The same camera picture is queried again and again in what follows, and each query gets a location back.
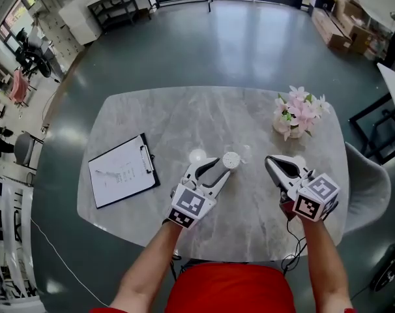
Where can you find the black shelf unit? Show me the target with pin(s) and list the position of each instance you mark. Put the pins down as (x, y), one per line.
(114, 6)

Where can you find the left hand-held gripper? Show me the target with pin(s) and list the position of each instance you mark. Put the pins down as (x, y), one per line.
(191, 204)

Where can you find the long cardboard box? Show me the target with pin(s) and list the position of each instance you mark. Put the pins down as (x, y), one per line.
(331, 31)

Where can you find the person's left forearm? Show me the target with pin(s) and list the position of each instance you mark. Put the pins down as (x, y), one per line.
(148, 266)

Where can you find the person's red shirt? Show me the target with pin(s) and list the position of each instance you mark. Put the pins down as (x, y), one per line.
(230, 289)

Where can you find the black clipboard with paper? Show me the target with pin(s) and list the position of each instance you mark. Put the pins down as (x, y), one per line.
(122, 174)

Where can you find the small grey chair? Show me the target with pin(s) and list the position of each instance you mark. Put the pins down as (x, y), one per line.
(23, 148)

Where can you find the pink flowers in pot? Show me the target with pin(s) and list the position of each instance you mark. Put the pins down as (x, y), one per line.
(298, 113)

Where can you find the clear plastic tube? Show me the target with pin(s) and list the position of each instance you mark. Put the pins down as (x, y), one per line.
(246, 150)

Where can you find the pink chair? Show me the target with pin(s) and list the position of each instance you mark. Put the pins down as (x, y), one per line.
(19, 86)

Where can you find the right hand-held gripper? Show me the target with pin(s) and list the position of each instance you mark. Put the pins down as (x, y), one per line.
(318, 197)

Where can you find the grey marble table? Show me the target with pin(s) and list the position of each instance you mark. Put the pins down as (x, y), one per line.
(184, 116)

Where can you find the person's right forearm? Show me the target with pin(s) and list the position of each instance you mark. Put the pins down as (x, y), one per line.
(324, 262)

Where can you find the open cardboard box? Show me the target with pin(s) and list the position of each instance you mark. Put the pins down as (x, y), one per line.
(357, 28)

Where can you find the small white cup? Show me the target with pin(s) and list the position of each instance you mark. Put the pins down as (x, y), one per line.
(231, 160)

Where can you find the white storage rack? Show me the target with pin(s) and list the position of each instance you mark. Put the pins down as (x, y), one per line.
(11, 240)

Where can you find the white cabinet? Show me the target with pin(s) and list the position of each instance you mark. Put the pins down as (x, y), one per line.
(81, 23)

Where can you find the grey upholstered chair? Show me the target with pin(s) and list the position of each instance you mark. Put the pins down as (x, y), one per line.
(367, 187)

